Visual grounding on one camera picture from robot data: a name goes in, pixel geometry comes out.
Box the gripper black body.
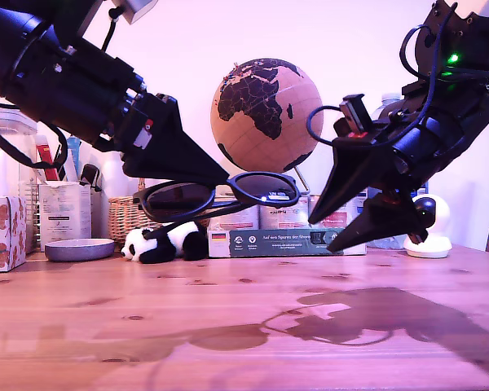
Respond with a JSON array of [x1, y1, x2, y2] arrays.
[[48, 39, 148, 143], [333, 94, 443, 244]]

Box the black sunglasses with sticker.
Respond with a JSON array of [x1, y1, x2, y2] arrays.
[[132, 170, 302, 241]]

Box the silver tin can red label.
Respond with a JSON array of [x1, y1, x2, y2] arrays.
[[307, 194, 368, 231]]

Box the large clear water bottle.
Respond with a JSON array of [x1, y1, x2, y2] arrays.
[[353, 92, 430, 250]]

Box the white metal bottle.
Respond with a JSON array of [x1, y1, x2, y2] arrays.
[[99, 142, 129, 241]]

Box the panda plush toy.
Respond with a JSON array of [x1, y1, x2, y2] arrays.
[[120, 222, 209, 265]]

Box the black clip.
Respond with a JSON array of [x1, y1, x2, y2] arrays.
[[78, 164, 104, 193]]

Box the red and white packet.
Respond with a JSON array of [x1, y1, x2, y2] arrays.
[[34, 134, 62, 182]]

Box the silver tin can black logo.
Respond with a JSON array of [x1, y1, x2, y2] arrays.
[[258, 194, 311, 231]]

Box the white flat stick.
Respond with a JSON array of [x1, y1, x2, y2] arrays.
[[59, 149, 79, 183]]

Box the clear plastic lidded container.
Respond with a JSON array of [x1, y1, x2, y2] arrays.
[[0, 104, 39, 256]]

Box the black pen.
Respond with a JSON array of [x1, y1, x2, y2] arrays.
[[53, 142, 68, 181]]

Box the silver tin can framed label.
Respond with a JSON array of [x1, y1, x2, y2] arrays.
[[208, 194, 261, 231]]

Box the cork globe on metal stand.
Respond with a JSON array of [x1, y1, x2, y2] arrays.
[[209, 59, 324, 196]]

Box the green and white can tray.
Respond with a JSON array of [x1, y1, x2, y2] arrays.
[[206, 226, 368, 259]]

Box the white carton pen holder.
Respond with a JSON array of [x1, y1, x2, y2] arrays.
[[37, 181, 93, 253]]

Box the grey shallow bowl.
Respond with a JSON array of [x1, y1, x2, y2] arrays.
[[43, 238, 117, 263]]

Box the gingerbread print tissue box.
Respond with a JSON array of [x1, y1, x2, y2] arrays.
[[0, 195, 28, 275]]

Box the small white round camera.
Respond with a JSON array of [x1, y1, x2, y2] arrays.
[[403, 194, 452, 259]]

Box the camera black cable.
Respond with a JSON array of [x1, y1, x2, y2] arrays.
[[100, 7, 121, 53]]

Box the wicker basket with handle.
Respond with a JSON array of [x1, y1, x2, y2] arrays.
[[107, 177, 209, 245]]

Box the gripper black cable loop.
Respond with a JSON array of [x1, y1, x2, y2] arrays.
[[306, 104, 396, 147]]

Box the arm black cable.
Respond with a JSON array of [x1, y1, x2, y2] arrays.
[[0, 116, 69, 170], [399, 0, 461, 135]]

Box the arm pale camera box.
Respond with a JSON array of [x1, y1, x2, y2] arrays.
[[52, 0, 160, 52]]

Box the metal wire rack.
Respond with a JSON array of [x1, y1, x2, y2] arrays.
[[25, 178, 41, 253]]

